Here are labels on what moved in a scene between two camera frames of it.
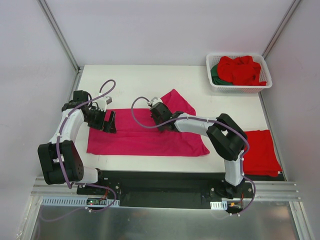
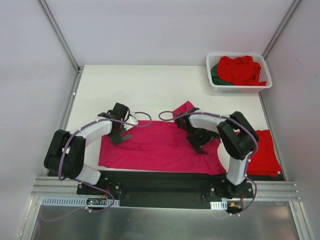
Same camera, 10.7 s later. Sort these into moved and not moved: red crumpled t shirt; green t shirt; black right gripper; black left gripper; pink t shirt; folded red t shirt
Moved: pink t shirt; black left gripper; black right gripper
Not moved: red crumpled t shirt; folded red t shirt; green t shirt
